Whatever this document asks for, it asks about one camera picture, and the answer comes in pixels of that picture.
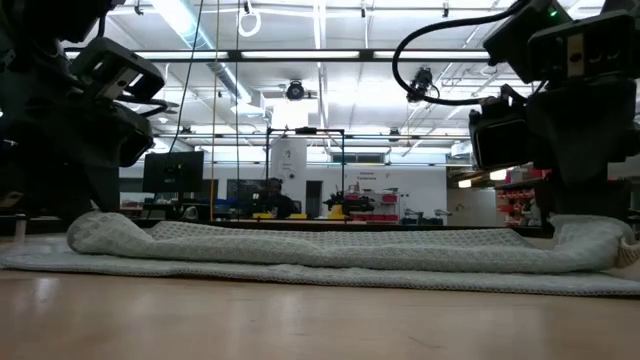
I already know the black computer monitor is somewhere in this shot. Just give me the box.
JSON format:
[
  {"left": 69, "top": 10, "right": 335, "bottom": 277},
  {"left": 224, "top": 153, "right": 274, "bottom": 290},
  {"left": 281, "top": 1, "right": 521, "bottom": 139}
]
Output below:
[{"left": 141, "top": 150, "right": 206, "bottom": 195}]

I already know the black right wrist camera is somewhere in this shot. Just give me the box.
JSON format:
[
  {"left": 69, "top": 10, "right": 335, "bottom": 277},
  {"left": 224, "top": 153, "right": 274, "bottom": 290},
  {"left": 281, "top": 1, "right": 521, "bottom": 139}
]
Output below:
[{"left": 526, "top": 9, "right": 640, "bottom": 82}]

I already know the white hanging ring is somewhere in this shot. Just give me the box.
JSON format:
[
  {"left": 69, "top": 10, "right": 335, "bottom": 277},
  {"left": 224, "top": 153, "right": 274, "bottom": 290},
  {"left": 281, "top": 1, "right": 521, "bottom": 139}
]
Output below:
[{"left": 237, "top": 9, "right": 263, "bottom": 39}]

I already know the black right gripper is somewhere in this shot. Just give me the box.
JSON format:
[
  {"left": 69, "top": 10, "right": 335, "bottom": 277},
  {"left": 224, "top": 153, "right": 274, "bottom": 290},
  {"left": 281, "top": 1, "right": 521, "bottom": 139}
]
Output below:
[{"left": 469, "top": 77, "right": 639, "bottom": 218}]

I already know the black table edge rail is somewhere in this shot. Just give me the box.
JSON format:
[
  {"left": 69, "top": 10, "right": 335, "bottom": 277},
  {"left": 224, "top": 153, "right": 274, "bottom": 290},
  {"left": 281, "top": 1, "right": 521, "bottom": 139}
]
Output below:
[{"left": 0, "top": 214, "right": 556, "bottom": 239}]

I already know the rack of red bins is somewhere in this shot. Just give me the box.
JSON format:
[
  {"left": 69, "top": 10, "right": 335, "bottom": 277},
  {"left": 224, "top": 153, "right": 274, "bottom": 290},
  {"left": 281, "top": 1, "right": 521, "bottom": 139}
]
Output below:
[{"left": 348, "top": 189, "right": 401, "bottom": 223}]

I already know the shelf with red bins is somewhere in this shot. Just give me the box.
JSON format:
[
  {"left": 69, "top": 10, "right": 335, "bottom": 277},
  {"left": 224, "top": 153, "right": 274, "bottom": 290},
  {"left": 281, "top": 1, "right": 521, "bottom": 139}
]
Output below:
[{"left": 494, "top": 167, "right": 552, "bottom": 227}]

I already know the black overhead camera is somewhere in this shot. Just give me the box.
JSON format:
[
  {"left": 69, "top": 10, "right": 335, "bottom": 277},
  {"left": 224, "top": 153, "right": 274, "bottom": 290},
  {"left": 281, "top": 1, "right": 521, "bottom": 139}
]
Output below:
[{"left": 405, "top": 66, "right": 441, "bottom": 105}]

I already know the person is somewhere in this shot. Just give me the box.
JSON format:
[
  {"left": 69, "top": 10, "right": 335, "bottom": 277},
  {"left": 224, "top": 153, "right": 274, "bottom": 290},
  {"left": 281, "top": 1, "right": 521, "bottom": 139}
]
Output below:
[{"left": 253, "top": 177, "right": 301, "bottom": 220}]

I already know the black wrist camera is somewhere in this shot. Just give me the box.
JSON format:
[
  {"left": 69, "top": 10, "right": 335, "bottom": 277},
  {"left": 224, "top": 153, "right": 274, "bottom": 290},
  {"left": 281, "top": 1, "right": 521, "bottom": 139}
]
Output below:
[
  {"left": 526, "top": 9, "right": 640, "bottom": 82},
  {"left": 68, "top": 36, "right": 167, "bottom": 102}
]

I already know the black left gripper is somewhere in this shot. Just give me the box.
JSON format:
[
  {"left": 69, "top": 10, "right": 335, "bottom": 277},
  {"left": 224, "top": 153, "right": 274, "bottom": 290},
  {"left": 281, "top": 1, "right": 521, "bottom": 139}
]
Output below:
[{"left": 0, "top": 74, "right": 154, "bottom": 214}]

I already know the black round ceiling camera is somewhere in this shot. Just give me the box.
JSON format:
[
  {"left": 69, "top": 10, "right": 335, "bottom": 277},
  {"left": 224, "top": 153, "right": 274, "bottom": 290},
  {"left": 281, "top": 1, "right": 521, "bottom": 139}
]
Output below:
[{"left": 284, "top": 79, "right": 307, "bottom": 102}]

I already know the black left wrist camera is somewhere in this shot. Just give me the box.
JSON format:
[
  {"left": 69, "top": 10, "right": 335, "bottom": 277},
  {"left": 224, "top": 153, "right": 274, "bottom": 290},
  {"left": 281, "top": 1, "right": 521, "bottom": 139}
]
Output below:
[{"left": 68, "top": 36, "right": 167, "bottom": 102}]

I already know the black background station frame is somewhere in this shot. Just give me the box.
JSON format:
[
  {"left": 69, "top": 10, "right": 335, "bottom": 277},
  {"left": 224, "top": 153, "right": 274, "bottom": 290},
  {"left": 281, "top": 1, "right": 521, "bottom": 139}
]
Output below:
[{"left": 265, "top": 126, "right": 347, "bottom": 221}]

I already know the grey waffle microfiber towel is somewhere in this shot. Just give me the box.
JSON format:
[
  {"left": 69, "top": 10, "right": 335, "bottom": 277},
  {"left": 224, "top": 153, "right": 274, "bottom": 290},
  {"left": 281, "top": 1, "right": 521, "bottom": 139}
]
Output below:
[{"left": 0, "top": 210, "right": 640, "bottom": 298}]

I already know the black aluminium rig frame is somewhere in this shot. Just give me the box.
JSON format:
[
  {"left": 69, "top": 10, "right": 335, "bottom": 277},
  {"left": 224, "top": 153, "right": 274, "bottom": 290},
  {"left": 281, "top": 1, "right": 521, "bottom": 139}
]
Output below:
[{"left": 63, "top": 47, "right": 492, "bottom": 63}]

